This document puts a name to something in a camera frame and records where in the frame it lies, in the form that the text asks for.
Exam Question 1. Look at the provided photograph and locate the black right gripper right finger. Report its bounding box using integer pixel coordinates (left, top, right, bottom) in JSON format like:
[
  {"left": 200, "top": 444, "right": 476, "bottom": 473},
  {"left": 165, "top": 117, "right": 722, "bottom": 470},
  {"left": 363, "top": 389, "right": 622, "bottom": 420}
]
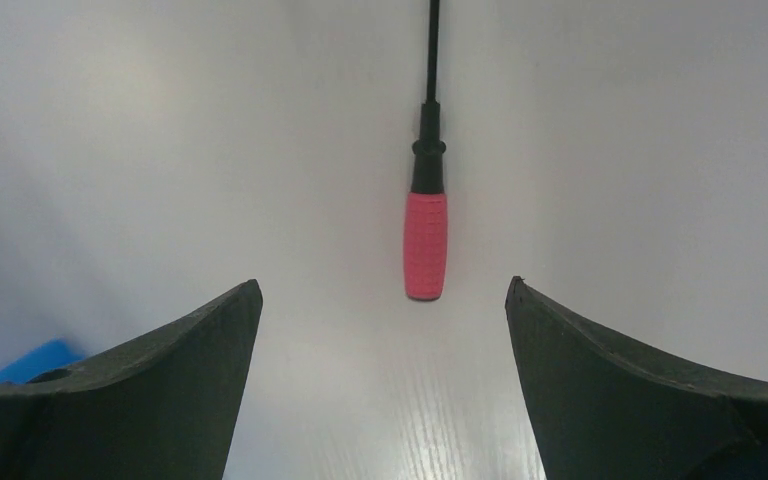
[{"left": 505, "top": 277, "right": 768, "bottom": 479}]

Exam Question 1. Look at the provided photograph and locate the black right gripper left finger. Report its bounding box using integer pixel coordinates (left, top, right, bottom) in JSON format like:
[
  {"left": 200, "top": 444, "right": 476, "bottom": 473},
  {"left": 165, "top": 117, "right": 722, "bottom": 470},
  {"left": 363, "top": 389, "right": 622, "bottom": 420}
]
[{"left": 0, "top": 280, "right": 263, "bottom": 479}]

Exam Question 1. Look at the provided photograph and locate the red handled black screwdriver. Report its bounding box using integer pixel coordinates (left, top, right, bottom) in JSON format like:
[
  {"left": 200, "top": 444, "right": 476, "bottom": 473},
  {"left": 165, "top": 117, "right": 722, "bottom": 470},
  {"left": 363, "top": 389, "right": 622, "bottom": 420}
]
[{"left": 403, "top": 0, "right": 448, "bottom": 302}]

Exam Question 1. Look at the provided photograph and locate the blue plastic bin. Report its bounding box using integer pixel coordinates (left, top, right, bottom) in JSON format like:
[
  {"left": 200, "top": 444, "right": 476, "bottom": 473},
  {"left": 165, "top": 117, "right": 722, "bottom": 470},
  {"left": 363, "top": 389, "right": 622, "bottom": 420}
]
[{"left": 0, "top": 339, "right": 86, "bottom": 384}]

